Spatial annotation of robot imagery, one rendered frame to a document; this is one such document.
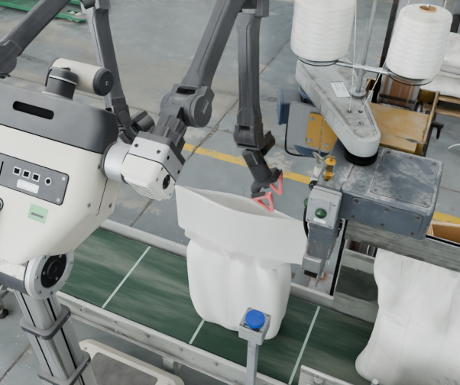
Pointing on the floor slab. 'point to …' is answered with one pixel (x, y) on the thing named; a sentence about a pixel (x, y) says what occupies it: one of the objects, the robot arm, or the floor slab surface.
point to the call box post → (251, 363)
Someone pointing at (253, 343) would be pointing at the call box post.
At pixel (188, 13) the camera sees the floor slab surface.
